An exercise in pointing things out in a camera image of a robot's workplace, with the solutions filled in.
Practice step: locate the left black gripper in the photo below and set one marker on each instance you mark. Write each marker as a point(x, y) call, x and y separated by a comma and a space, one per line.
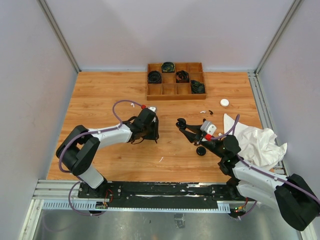
point(155, 135)

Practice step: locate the crumpled white cloth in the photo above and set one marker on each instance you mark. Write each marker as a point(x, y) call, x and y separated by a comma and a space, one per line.
point(258, 146)

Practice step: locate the white charging case right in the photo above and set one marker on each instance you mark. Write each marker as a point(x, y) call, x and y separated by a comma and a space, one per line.
point(224, 102)

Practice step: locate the wooden compartment tray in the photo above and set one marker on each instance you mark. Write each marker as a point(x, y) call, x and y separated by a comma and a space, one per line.
point(175, 81)

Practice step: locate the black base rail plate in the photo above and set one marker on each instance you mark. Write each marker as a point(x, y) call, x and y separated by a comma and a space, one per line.
point(161, 195)

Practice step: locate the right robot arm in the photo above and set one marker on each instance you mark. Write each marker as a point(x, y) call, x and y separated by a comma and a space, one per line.
point(290, 195)

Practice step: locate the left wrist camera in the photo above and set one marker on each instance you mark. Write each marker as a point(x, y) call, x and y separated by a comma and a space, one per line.
point(153, 108)

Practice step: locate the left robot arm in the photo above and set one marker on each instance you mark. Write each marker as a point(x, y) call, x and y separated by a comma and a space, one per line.
point(80, 147)

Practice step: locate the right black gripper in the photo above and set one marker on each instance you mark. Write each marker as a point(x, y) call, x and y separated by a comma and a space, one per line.
point(194, 137)

